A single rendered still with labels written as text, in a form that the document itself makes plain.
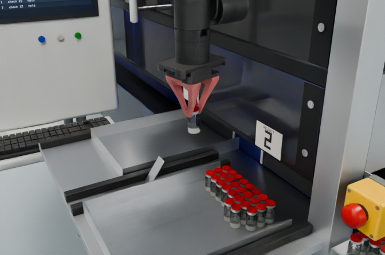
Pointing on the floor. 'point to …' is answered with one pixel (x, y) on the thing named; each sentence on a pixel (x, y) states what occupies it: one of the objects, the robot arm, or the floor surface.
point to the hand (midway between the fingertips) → (192, 110)
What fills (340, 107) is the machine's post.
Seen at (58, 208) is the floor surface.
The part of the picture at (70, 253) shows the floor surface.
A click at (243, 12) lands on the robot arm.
